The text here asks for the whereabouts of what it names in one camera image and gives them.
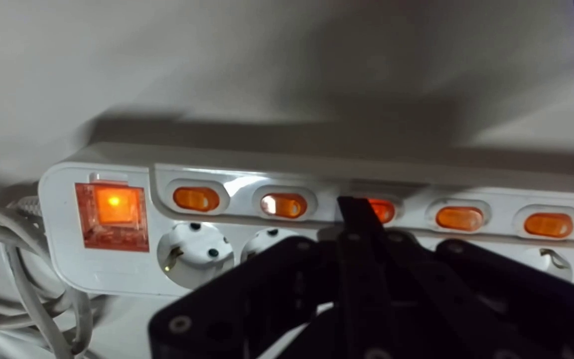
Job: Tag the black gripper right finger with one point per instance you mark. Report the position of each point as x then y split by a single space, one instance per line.
495 308

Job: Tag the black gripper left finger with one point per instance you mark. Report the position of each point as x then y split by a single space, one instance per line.
329 292

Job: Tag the white six-socket power strip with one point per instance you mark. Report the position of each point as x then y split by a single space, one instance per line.
158 221

